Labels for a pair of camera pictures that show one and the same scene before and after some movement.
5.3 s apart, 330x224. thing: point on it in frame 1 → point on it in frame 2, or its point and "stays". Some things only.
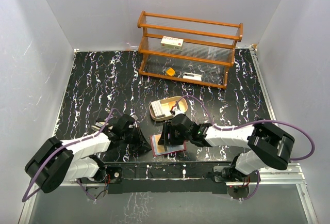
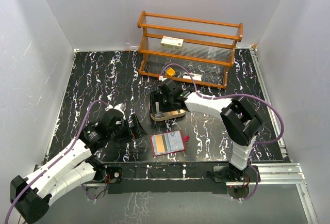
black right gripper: [167, 138] → [157, 96]
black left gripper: [141, 141] → [136, 131]
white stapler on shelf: [192, 76] stays
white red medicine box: [175, 43] stays
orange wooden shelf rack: [186, 49] stays
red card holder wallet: [159, 149] stays
